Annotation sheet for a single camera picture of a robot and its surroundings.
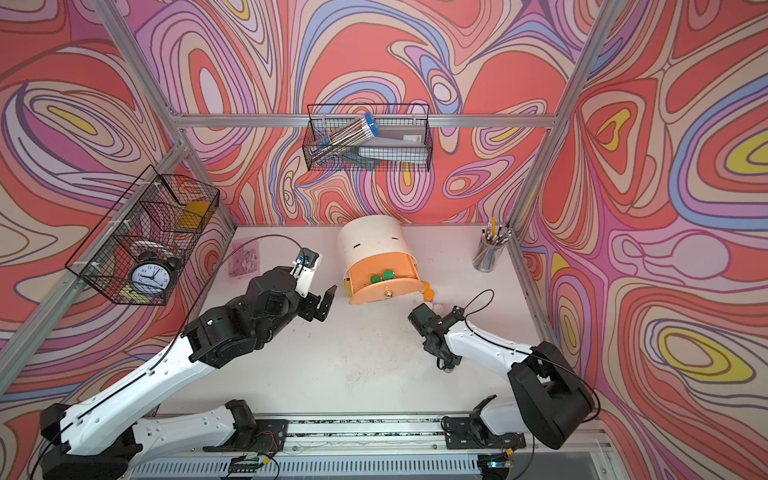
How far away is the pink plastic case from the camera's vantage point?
3.51 feet

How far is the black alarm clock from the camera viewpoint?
2.18 ft

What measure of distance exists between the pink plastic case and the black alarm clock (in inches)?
13.7
